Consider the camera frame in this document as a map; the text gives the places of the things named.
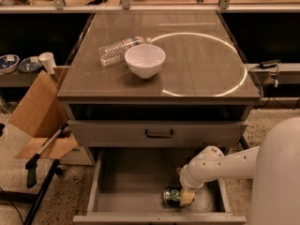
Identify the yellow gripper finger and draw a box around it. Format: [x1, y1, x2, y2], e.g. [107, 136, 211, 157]
[180, 188, 195, 206]

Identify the green crushed can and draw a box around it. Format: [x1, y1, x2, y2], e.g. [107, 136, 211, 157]
[162, 187, 185, 208]

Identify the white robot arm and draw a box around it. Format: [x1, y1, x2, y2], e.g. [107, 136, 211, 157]
[179, 145, 259, 206]

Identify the open middle drawer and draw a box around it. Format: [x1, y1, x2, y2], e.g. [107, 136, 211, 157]
[73, 148, 246, 225]

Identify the grey drawer cabinet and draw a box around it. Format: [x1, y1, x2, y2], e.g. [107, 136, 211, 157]
[58, 11, 260, 165]

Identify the closed top drawer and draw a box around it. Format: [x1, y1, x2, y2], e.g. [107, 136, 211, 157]
[68, 120, 248, 148]

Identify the white bowl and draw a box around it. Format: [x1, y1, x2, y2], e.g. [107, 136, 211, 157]
[125, 44, 166, 79]

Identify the black stand leg left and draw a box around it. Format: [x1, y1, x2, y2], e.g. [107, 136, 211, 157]
[0, 159, 63, 225]

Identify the reacher grabber tool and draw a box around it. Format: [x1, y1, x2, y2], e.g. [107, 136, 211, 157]
[25, 123, 68, 188]

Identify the black power adapter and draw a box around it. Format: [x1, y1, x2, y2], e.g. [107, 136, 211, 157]
[259, 59, 280, 69]

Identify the clear plastic water bottle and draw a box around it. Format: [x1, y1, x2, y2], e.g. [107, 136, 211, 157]
[98, 37, 152, 66]

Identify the brown cardboard box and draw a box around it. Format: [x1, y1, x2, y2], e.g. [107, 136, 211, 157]
[8, 71, 68, 158]

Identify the white paper cup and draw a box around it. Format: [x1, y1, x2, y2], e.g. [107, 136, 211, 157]
[38, 52, 56, 74]

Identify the blue plate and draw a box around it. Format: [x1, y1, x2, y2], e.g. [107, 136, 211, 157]
[18, 56, 43, 74]

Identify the blue patterned bowl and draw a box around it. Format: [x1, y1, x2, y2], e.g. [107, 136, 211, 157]
[0, 54, 20, 74]

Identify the black drawer handle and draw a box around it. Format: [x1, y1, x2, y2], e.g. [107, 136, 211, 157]
[144, 129, 173, 139]

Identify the black cable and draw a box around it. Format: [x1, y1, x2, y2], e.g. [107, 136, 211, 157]
[247, 64, 300, 111]

